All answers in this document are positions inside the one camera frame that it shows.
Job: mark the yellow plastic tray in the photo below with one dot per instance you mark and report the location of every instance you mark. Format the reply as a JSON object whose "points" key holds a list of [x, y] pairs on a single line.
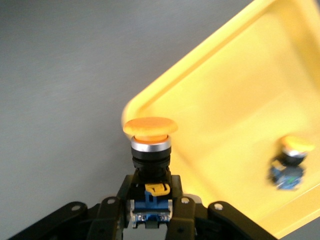
{"points": [[237, 100]]}

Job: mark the yellow mushroom push button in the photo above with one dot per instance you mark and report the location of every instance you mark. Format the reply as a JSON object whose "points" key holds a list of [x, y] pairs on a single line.
{"points": [[290, 172], [150, 127]]}

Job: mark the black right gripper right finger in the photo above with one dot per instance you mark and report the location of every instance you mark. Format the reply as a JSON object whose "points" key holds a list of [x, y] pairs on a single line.
{"points": [[192, 220]]}

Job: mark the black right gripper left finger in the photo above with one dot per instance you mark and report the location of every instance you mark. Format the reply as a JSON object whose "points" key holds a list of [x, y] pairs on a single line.
{"points": [[105, 220]]}

